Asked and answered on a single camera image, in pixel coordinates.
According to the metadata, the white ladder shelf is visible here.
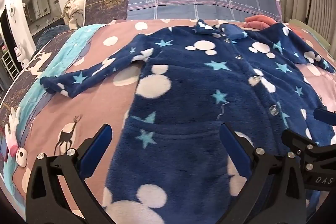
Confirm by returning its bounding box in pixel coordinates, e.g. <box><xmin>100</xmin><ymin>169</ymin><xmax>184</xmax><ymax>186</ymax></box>
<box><xmin>1</xmin><ymin>51</ymin><xmax>20</xmax><ymax>81</ymax></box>

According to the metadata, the wall mirror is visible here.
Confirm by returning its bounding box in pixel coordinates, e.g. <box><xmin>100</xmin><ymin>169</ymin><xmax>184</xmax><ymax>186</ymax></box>
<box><xmin>22</xmin><ymin>0</ymin><xmax>51</xmax><ymax>23</ymax></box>

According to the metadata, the beige crumpled clothes pile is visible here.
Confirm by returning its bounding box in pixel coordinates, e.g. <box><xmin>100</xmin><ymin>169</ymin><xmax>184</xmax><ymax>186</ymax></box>
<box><xmin>62</xmin><ymin>0</ymin><xmax>85</xmax><ymax>30</ymax></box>

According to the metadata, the green pillow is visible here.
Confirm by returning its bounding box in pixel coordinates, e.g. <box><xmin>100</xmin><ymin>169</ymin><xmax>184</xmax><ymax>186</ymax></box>
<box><xmin>288</xmin><ymin>19</ymin><xmax>331</xmax><ymax>52</ymax></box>

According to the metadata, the coral folded garment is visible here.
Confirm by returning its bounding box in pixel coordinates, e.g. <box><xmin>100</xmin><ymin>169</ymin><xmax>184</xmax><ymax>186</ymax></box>
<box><xmin>241</xmin><ymin>15</ymin><xmax>277</xmax><ymax>30</ymax></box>

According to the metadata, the navy star fleece pajama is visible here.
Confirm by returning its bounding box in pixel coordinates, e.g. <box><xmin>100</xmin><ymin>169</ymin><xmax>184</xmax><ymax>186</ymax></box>
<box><xmin>41</xmin><ymin>20</ymin><xmax>335</xmax><ymax>223</ymax></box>

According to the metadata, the white cat figurine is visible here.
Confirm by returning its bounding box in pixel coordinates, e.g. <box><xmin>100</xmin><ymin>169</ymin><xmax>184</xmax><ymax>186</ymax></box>
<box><xmin>14</xmin><ymin>44</ymin><xmax>29</xmax><ymax>69</ymax></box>

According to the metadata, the pink polka dot bedspread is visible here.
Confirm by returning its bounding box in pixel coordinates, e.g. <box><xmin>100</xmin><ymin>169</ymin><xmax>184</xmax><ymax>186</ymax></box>
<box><xmin>3</xmin><ymin>20</ymin><xmax>329</xmax><ymax>208</ymax></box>

